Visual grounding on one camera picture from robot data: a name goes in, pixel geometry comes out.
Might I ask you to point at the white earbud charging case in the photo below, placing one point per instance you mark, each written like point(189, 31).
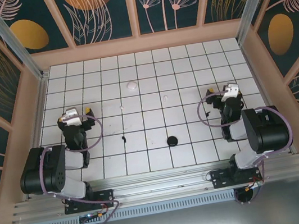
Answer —
point(132, 85)

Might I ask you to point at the black round earbud case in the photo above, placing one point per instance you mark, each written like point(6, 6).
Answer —
point(172, 141)

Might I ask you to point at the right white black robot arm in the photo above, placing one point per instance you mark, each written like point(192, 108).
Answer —
point(269, 132)

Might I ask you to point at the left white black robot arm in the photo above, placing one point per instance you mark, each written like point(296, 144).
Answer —
point(34, 175)

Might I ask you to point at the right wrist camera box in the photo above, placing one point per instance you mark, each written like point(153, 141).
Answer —
point(230, 91)

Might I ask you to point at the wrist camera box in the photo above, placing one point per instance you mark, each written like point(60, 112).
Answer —
point(230, 91)
point(71, 117)

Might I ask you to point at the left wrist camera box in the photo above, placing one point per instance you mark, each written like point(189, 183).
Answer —
point(71, 117)

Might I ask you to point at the aluminium side rail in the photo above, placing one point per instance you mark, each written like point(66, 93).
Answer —
point(256, 72)
point(41, 103)

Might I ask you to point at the aluminium frame post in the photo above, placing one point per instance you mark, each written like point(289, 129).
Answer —
point(12, 40)
point(254, 1)

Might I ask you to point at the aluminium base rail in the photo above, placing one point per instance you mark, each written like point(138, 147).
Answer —
point(161, 185)

